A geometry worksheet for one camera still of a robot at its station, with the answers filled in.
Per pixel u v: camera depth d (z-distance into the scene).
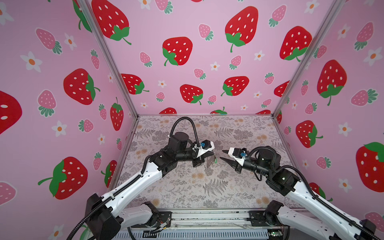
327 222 0.43
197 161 0.61
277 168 0.52
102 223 0.37
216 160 0.71
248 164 0.57
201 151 0.57
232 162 0.59
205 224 0.73
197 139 0.56
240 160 0.53
